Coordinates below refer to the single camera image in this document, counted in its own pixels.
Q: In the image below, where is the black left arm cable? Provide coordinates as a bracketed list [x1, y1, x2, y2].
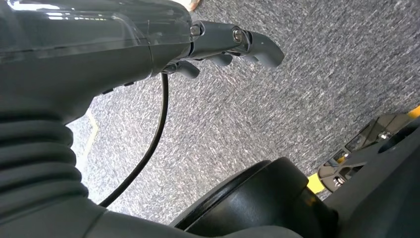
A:
[98, 73, 169, 208]

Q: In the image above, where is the dark grey robot foot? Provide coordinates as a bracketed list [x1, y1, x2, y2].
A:
[316, 113, 420, 238]

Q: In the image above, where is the person's left shoe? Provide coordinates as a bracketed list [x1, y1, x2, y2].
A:
[178, 0, 202, 12]

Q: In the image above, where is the black round robot joint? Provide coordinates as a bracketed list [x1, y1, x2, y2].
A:
[170, 157, 339, 238]

